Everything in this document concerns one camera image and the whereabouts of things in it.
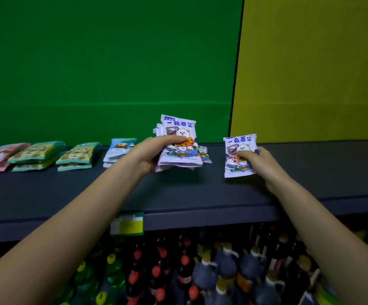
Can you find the person's right hand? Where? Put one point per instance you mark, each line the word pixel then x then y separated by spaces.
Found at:
pixel 265 168

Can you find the person's left hand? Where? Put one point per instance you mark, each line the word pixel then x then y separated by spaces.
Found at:
pixel 147 154

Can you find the person's left thumb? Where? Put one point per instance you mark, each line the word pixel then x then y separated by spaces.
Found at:
pixel 174 139

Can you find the person's right thumb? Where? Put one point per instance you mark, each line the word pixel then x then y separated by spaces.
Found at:
pixel 246 155

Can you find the white cartoon snack packet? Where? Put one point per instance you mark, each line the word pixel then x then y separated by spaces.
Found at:
pixel 205 154
pixel 234 161
pixel 157 130
pixel 184 149

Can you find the person's right forearm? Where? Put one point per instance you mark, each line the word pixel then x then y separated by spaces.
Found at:
pixel 327 244

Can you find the person's left forearm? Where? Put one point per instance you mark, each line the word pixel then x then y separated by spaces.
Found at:
pixel 63 238

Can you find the blue white snack packet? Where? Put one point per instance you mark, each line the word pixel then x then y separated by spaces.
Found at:
pixel 108 163
pixel 120 146

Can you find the dark grey shelf board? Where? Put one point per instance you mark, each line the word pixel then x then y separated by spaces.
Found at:
pixel 203 193

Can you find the green snack packet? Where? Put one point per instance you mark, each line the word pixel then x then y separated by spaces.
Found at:
pixel 74 167
pixel 33 166
pixel 79 152
pixel 38 151

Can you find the green yellow price label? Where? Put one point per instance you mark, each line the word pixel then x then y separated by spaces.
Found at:
pixel 126 223

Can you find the row of red-capped dark bottles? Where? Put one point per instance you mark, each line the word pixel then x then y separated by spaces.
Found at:
pixel 158 269

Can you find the group of green yellow-capped bottles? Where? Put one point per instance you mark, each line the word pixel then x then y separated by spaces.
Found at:
pixel 107 276

